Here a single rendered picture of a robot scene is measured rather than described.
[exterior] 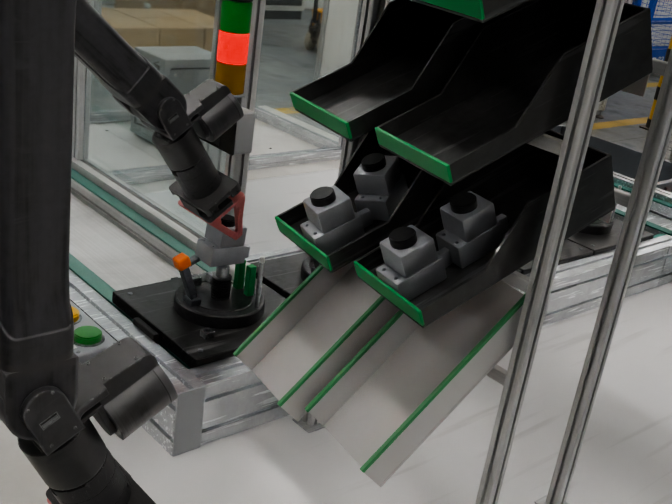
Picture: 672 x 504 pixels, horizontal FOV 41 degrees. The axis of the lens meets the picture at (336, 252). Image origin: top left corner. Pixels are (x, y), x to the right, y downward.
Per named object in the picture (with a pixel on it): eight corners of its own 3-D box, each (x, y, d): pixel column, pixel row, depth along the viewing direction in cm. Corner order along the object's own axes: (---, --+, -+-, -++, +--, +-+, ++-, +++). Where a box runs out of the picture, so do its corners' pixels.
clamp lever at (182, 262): (190, 302, 136) (178, 262, 132) (183, 297, 138) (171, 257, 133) (210, 290, 138) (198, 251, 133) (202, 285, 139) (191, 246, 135)
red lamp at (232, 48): (227, 65, 146) (230, 34, 144) (210, 58, 149) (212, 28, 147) (252, 64, 149) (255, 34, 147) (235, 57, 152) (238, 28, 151)
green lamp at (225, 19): (230, 34, 144) (233, 2, 142) (213, 27, 147) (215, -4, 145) (255, 34, 147) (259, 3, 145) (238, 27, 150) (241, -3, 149)
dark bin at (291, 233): (331, 274, 106) (315, 222, 102) (279, 232, 116) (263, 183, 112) (514, 169, 115) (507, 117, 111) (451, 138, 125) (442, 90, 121)
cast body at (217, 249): (210, 267, 135) (217, 224, 132) (194, 256, 138) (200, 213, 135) (255, 262, 140) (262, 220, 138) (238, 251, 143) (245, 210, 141)
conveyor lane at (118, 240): (191, 426, 130) (197, 366, 127) (-32, 221, 186) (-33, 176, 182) (338, 377, 149) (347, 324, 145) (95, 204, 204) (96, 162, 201)
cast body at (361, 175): (390, 221, 111) (378, 173, 107) (358, 219, 113) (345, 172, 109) (415, 183, 117) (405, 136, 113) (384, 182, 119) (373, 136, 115)
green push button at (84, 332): (80, 353, 127) (81, 340, 126) (67, 340, 130) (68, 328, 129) (106, 347, 130) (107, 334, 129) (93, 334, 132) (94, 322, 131)
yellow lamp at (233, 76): (224, 95, 148) (227, 66, 146) (207, 88, 151) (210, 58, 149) (249, 94, 151) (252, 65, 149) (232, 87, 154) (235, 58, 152)
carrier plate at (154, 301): (195, 372, 127) (196, 359, 126) (111, 302, 143) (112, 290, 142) (324, 335, 142) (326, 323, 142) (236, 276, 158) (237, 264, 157)
